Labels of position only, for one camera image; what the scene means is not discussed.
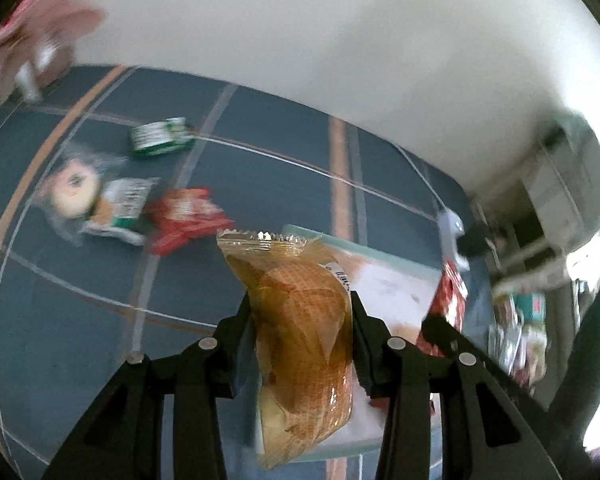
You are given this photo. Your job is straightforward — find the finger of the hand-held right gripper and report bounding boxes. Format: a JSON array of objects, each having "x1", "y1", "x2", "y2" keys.
[{"x1": 419, "y1": 312, "x2": 477, "y2": 357}]

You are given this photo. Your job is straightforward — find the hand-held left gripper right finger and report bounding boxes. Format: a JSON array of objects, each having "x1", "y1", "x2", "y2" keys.
[{"x1": 351, "y1": 294, "x2": 566, "y2": 480}]

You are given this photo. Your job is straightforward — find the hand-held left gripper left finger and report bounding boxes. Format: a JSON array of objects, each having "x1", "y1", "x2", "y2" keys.
[{"x1": 42, "y1": 294, "x2": 255, "y2": 480}]

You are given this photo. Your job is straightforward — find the red patterned snack packet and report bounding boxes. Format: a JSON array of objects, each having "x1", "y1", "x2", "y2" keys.
[{"x1": 414, "y1": 259, "x2": 469, "y2": 356}]

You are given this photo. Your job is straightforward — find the yellow cake packet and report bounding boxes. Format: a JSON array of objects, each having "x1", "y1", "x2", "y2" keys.
[{"x1": 216, "y1": 228, "x2": 356, "y2": 471}]

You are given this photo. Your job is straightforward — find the white tray with green rim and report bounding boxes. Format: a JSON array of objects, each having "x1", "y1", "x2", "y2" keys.
[{"x1": 254, "y1": 224, "x2": 442, "y2": 462}]

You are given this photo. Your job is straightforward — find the colourful packages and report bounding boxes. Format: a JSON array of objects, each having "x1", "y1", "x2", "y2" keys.
[{"x1": 489, "y1": 290, "x2": 552, "y2": 388}]

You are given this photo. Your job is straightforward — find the red snack bag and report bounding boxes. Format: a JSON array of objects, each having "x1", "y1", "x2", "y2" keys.
[{"x1": 147, "y1": 187, "x2": 234, "y2": 257}]

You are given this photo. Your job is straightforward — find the blue plaid bedspread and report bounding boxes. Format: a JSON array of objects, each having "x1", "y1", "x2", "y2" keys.
[{"x1": 0, "y1": 64, "x2": 493, "y2": 480}]

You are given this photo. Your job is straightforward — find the white cabinet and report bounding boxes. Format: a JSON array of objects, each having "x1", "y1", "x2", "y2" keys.
[{"x1": 519, "y1": 112, "x2": 600, "y2": 263}]

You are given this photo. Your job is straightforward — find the white and green snack packet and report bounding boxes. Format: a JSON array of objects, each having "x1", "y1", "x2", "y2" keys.
[{"x1": 80, "y1": 177, "x2": 161, "y2": 247}]

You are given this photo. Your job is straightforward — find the clear-wrapped round bun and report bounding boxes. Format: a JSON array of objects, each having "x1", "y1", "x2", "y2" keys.
[{"x1": 36, "y1": 147, "x2": 127, "y2": 247}]

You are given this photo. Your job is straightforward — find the pink flower bouquet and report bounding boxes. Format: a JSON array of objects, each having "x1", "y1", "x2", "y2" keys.
[{"x1": 0, "y1": 0, "x2": 106, "y2": 112}]

